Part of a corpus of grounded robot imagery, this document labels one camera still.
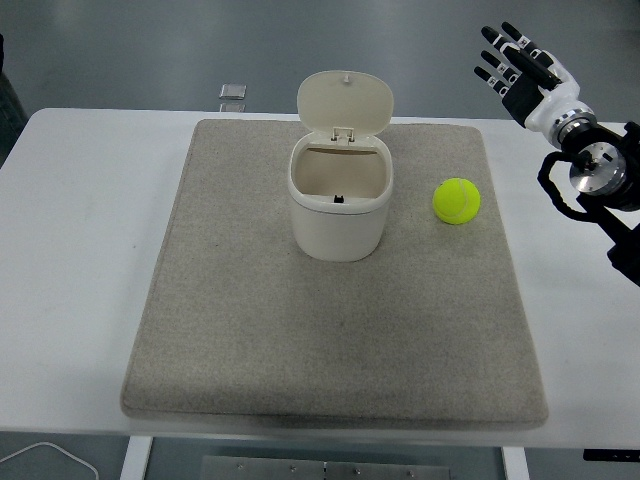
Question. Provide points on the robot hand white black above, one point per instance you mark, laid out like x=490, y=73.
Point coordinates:
x=552, y=97

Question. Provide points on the yellow tennis ball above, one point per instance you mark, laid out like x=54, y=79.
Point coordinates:
x=456, y=201

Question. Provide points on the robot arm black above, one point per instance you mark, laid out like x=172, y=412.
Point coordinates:
x=607, y=175

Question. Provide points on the cream bin with flip lid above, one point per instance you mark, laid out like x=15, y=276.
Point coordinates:
x=340, y=225

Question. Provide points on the silver square floor plate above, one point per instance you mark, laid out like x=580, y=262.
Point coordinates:
x=233, y=91
x=232, y=107

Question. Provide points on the beige grey fabric mat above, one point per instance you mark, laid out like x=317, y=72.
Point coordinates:
x=325, y=325

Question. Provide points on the black table control panel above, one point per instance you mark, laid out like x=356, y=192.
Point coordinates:
x=610, y=455

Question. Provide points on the white table leg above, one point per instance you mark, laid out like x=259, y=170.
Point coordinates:
x=515, y=465
x=135, y=460

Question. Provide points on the grey metal plate with screws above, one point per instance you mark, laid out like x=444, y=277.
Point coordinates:
x=325, y=470

